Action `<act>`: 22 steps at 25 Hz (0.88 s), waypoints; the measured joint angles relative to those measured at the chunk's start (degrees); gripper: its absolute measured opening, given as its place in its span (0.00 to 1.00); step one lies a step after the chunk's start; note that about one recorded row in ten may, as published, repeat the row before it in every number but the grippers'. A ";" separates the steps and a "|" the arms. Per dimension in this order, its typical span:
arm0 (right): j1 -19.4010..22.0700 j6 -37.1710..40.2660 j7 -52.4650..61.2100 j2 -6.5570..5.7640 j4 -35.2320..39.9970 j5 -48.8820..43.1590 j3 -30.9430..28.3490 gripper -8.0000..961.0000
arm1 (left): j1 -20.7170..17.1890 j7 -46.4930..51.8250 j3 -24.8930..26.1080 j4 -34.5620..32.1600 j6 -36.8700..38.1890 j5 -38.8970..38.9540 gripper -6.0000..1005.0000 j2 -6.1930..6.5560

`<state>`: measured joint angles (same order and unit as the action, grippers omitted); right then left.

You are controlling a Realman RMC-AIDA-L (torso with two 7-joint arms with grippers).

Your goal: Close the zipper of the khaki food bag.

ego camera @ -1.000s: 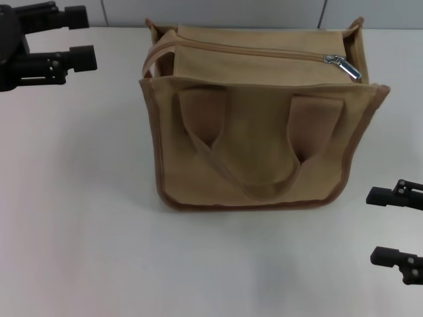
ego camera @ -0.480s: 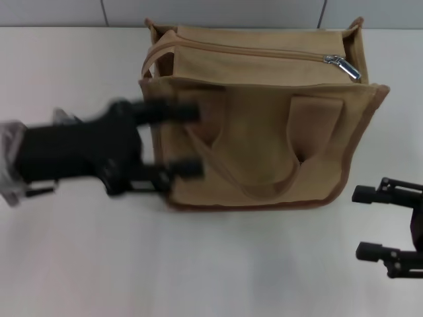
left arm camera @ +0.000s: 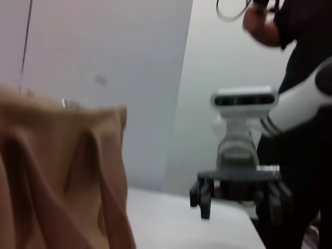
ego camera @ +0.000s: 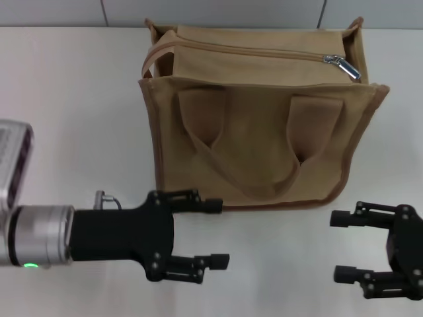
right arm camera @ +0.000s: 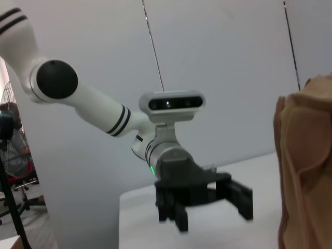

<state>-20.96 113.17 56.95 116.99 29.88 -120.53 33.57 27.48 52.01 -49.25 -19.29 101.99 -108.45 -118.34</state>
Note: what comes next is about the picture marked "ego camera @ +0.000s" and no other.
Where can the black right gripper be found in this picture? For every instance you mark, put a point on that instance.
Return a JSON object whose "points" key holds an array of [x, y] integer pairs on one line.
{"points": [[408, 247]]}

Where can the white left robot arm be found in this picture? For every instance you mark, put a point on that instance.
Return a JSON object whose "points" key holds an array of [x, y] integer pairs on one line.
{"points": [[36, 234]]}

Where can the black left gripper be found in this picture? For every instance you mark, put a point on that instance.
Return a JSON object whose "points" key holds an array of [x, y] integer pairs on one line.
{"points": [[125, 234]]}

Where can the khaki canvas food bag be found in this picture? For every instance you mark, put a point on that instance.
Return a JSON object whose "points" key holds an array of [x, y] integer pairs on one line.
{"points": [[257, 138]]}

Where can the silver round connector plug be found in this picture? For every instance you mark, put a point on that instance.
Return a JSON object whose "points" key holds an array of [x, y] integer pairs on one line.
{"points": [[103, 198]]}

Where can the silver metal zipper pull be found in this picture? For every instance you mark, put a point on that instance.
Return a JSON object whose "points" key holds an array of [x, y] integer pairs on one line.
{"points": [[345, 67]]}

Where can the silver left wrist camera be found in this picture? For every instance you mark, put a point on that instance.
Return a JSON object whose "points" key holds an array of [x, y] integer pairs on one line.
{"points": [[13, 162]]}

